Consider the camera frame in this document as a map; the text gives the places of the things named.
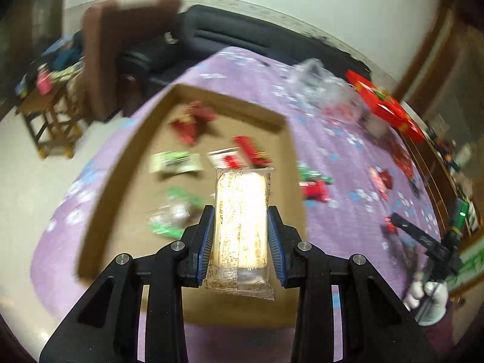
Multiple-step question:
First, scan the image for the white red label snack packet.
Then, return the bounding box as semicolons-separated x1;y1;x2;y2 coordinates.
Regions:
207;148;243;169

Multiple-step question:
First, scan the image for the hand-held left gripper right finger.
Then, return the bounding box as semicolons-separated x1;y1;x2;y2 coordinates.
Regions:
267;206;432;363

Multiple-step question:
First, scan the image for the clear green snack packet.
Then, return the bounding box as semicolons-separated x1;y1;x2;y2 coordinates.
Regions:
148;187;207;237

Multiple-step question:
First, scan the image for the green and white snack packet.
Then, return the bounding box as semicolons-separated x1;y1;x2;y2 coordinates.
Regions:
149;151;203;178

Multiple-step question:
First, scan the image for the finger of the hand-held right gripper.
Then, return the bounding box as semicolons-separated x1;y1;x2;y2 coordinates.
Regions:
391;212;449;258

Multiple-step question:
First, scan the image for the pink snack packet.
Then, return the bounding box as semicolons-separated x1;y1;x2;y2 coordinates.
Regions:
368;166;394;200

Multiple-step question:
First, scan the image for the pile of clothes and items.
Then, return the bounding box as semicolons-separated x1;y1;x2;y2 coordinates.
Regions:
15;32;87;96

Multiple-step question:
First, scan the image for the dark red snack packet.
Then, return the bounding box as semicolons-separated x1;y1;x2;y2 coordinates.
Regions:
168;100;218;146

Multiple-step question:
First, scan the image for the purple floral tablecloth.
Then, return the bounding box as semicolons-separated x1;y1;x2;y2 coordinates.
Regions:
32;45;460;363

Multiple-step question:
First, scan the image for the wooden side table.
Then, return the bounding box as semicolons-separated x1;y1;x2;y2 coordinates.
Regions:
15;79;84;159

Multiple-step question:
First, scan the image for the red and yellow snack packet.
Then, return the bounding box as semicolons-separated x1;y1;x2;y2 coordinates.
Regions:
232;135;271;167

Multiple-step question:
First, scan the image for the red cellophane wrapper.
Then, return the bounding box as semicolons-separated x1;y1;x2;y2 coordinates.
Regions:
389;140;421;197

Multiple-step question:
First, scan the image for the clear plastic bag red print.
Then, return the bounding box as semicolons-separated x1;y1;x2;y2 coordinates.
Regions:
283;58;368;122

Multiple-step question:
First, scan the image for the person's right forearm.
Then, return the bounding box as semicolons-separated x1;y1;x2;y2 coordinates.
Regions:
418;310;456;363

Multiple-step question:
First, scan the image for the long red flat box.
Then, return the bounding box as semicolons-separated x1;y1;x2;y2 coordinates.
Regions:
346;70;427;145

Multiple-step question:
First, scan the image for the beige snack packet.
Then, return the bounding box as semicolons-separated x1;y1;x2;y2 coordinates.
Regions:
202;166;276;301

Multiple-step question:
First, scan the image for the cardboard box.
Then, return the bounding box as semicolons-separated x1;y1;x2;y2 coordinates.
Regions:
77;82;309;328

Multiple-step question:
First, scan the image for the pile of cables and tools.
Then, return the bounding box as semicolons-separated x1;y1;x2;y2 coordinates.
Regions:
427;121;474;184

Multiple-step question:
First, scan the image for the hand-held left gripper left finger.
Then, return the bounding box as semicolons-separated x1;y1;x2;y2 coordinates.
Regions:
40;204;216;363

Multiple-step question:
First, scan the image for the person's right hand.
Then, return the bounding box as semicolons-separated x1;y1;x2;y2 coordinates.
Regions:
403;279;449;326

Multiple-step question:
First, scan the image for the brown armchair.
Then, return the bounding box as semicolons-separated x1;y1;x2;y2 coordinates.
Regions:
82;0;183;122

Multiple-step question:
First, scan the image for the black sofa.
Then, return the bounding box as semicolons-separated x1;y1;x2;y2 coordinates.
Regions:
121;5;372;97

